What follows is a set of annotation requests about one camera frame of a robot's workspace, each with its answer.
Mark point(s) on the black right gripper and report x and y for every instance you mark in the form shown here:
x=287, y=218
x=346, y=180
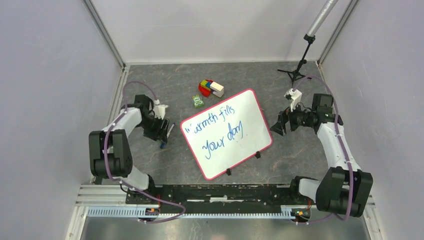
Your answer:
x=284, y=116

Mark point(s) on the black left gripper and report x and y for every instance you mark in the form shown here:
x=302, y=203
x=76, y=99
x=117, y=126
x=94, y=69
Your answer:
x=159, y=134

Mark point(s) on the white board with pink rim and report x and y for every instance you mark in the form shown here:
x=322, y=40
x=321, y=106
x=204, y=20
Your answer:
x=227, y=133

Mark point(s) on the blue white marker pen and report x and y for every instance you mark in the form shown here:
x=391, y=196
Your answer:
x=170, y=129

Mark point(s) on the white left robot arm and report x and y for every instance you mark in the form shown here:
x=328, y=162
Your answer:
x=110, y=155

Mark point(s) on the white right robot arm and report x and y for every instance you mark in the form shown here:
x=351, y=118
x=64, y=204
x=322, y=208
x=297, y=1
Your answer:
x=345, y=188

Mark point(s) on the green frog toy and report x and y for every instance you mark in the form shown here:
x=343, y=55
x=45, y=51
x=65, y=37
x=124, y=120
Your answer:
x=198, y=101

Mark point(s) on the colourful toy block stack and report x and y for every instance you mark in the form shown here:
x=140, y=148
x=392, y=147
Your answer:
x=209, y=87

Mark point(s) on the black tripod stand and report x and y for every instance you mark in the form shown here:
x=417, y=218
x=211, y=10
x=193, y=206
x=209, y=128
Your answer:
x=310, y=37

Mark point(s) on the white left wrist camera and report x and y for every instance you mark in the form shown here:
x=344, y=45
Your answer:
x=159, y=109

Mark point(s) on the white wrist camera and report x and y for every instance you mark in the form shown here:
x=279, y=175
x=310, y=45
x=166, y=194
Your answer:
x=294, y=96
x=159, y=109

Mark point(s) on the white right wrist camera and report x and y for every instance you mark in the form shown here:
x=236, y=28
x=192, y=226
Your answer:
x=294, y=96

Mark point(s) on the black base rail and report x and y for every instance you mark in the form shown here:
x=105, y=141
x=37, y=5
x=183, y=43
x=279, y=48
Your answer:
x=221, y=199

